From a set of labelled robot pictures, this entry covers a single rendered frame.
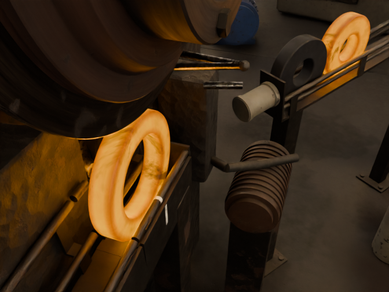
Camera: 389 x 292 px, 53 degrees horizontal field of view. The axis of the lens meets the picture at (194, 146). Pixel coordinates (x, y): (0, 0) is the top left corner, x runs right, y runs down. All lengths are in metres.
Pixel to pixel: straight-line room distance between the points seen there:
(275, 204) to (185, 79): 0.35
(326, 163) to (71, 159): 1.41
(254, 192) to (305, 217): 0.72
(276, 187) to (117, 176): 0.48
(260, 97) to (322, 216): 0.82
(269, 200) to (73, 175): 0.45
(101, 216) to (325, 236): 1.12
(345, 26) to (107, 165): 0.68
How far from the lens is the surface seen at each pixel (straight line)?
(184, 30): 0.29
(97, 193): 0.48
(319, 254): 1.45
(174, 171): 0.61
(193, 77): 0.68
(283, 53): 0.87
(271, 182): 0.87
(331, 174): 1.75
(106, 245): 0.60
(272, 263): 1.38
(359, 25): 1.03
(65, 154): 0.50
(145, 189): 0.61
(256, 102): 0.83
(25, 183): 0.46
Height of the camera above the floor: 1.13
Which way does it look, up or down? 39 degrees down
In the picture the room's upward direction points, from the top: straight up
